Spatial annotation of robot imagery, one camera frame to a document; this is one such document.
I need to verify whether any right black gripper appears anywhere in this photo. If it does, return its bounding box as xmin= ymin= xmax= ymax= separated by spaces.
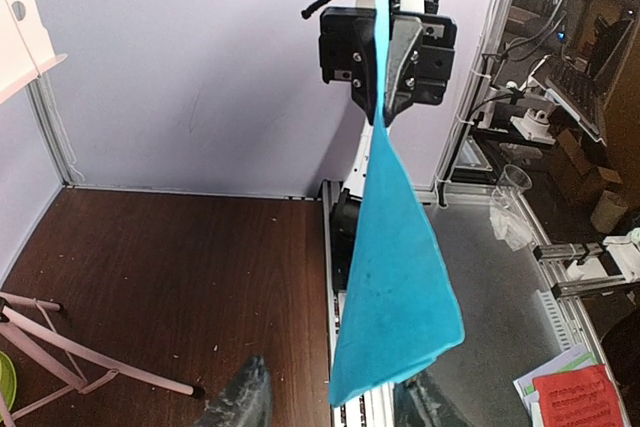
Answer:
xmin=319 ymin=7 xmax=457 ymax=125

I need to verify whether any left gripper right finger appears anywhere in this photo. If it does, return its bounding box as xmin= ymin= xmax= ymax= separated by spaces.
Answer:
xmin=393 ymin=371 xmax=453 ymax=426

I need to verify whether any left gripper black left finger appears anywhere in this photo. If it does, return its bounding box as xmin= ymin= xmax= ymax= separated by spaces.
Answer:
xmin=197 ymin=355 xmax=273 ymax=427

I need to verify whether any blue sheet music page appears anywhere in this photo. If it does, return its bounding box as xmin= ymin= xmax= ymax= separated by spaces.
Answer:
xmin=329 ymin=0 xmax=465 ymax=407

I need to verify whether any pink music stand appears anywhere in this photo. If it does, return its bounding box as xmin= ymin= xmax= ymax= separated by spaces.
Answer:
xmin=1 ymin=0 xmax=205 ymax=426

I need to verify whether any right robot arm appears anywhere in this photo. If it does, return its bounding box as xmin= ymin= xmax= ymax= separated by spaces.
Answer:
xmin=301 ymin=0 xmax=457 ymax=294

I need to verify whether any red booklet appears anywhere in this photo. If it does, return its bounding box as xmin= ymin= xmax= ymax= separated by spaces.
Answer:
xmin=533 ymin=364 xmax=624 ymax=427

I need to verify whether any clear plastic cup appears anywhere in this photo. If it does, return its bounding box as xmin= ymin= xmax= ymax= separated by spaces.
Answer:
xmin=491 ymin=164 xmax=532 ymax=214

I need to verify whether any green plastic saucer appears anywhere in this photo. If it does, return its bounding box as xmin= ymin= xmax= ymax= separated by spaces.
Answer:
xmin=0 ymin=352 xmax=17 ymax=409

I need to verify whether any right aluminium frame post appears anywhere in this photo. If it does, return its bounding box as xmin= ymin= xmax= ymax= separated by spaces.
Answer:
xmin=26 ymin=73 xmax=85 ymax=187

